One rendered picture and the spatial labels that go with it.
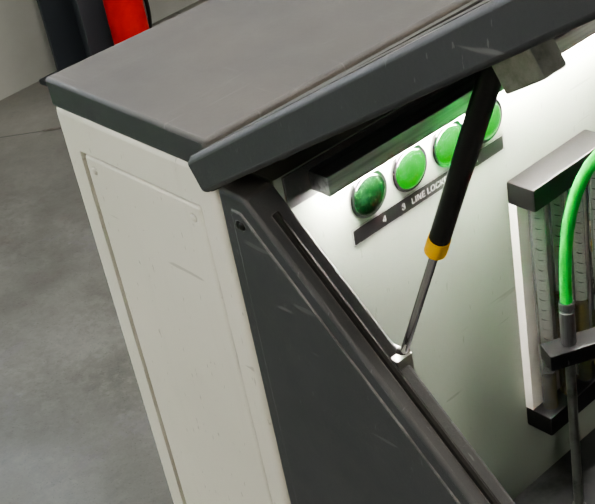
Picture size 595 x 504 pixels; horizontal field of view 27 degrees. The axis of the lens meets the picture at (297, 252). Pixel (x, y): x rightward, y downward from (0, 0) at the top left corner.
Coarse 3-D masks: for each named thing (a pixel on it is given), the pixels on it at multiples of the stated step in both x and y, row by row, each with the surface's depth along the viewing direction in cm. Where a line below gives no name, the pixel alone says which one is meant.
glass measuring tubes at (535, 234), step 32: (544, 160) 143; (576, 160) 142; (512, 192) 141; (544, 192) 140; (512, 224) 144; (544, 224) 143; (576, 224) 148; (544, 256) 145; (576, 256) 150; (544, 288) 147; (576, 288) 153; (544, 320) 150; (576, 320) 156; (544, 384) 155; (544, 416) 156
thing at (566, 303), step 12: (588, 168) 129; (576, 180) 131; (588, 180) 130; (576, 192) 132; (576, 204) 133; (564, 216) 135; (576, 216) 134; (564, 228) 135; (564, 240) 136; (564, 252) 137; (564, 264) 138; (564, 276) 139; (564, 288) 140; (564, 300) 141; (564, 312) 142
